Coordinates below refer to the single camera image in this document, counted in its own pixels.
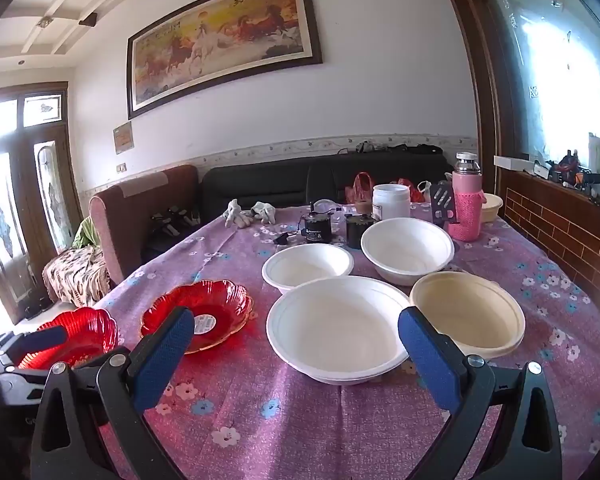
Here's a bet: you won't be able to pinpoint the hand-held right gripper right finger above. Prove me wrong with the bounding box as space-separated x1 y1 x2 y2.
398 305 563 480

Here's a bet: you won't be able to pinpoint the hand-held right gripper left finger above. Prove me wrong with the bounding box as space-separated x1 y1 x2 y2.
30 306 195 480

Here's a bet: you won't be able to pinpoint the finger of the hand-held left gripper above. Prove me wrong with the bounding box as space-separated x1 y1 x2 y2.
15 327 68 356

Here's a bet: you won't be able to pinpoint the cream plastic bowl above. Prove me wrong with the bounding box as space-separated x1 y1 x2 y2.
409 271 526 360

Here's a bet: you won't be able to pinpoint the large white foam bowl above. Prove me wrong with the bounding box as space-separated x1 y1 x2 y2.
266 275 413 386

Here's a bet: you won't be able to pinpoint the patterned brown white blanket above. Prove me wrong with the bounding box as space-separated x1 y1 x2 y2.
42 246 111 307

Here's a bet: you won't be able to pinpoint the red scalloped plate with sticker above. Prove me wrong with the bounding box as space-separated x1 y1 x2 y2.
140 280 254 354

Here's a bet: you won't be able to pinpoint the medium white foam bowl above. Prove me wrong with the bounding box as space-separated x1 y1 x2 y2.
361 217 455 287

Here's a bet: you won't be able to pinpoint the green cloth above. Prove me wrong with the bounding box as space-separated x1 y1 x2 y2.
72 217 99 249

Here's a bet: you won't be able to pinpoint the brown armchair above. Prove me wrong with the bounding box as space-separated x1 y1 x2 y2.
89 164 201 286

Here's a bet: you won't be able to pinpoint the purple floral tablecloth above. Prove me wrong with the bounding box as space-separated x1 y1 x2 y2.
92 200 600 480

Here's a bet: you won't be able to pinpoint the black cylindrical container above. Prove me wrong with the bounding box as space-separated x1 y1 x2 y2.
345 214 377 250

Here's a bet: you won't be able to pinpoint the small white foam bowl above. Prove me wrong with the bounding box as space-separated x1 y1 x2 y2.
261 245 355 295

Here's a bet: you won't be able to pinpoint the pink thermos with knitted sleeve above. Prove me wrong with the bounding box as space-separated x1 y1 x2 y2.
448 152 482 242

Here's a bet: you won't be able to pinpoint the wooden glass door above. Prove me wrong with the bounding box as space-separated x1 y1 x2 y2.
0 82 83 323

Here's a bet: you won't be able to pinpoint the black phone stand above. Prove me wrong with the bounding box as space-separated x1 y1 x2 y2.
430 180 459 226

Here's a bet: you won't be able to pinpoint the white plastic jar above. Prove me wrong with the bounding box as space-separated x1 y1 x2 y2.
372 184 411 222

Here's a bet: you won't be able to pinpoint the cream plastic basin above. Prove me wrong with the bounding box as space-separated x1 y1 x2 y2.
481 193 504 223

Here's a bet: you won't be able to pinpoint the white work gloves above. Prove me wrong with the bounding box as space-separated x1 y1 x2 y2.
223 199 277 228

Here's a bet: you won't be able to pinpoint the red plastic bag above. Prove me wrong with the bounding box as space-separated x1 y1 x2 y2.
390 177 427 204
345 172 376 204

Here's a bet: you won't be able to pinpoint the black motor device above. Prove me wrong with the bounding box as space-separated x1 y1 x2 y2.
300 202 334 246

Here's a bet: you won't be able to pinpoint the black sofa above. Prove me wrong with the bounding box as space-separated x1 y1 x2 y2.
200 152 451 211

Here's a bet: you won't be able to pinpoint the flat white box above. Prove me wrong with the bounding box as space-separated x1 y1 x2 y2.
494 155 535 171

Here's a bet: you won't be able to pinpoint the framed horse painting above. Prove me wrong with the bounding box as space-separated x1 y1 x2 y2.
126 0 324 120

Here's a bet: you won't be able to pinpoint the black strapped bag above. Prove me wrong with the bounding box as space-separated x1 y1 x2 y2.
150 205 201 237

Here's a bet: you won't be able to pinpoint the small wall poster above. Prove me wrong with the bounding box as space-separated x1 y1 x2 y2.
114 121 133 154

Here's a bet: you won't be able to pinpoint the window with wooden frame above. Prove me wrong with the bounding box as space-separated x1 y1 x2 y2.
432 0 600 206

